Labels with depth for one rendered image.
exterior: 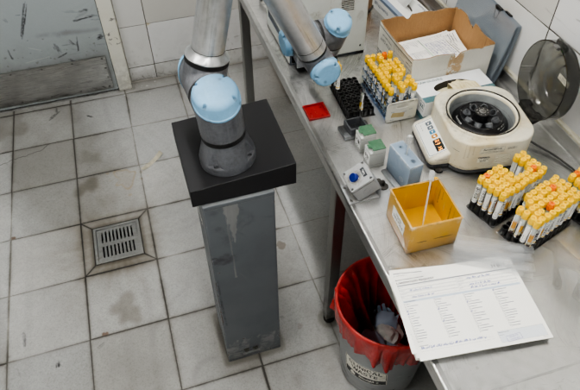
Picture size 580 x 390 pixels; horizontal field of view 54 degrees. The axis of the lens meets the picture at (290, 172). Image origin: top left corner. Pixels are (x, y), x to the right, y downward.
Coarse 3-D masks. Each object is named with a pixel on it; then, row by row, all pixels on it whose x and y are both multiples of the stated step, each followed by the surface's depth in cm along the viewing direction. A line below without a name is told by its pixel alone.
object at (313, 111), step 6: (306, 108) 178; (312, 108) 178; (318, 108) 178; (324, 108) 178; (306, 114) 176; (312, 114) 176; (318, 114) 176; (324, 114) 176; (330, 114) 175; (312, 120) 175
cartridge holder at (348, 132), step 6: (348, 120) 169; (354, 120) 170; (360, 120) 171; (342, 126) 171; (348, 126) 167; (354, 126) 171; (342, 132) 169; (348, 132) 168; (354, 132) 167; (348, 138) 168
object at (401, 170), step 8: (392, 144) 152; (400, 144) 152; (392, 152) 153; (400, 152) 150; (408, 152) 150; (392, 160) 154; (400, 160) 150; (408, 160) 148; (416, 160) 148; (392, 168) 155; (400, 168) 151; (408, 168) 147; (416, 168) 147; (392, 176) 157; (400, 176) 152; (408, 176) 148; (416, 176) 150; (392, 184) 155; (400, 184) 154; (408, 184) 150
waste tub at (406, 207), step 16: (400, 192) 143; (416, 192) 145; (432, 192) 147; (448, 192) 140; (400, 208) 137; (416, 208) 149; (432, 208) 149; (448, 208) 141; (400, 224) 139; (416, 224) 145; (432, 224) 133; (448, 224) 135; (400, 240) 141; (416, 240) 136; (432, 240) 138; (448, 240) 140
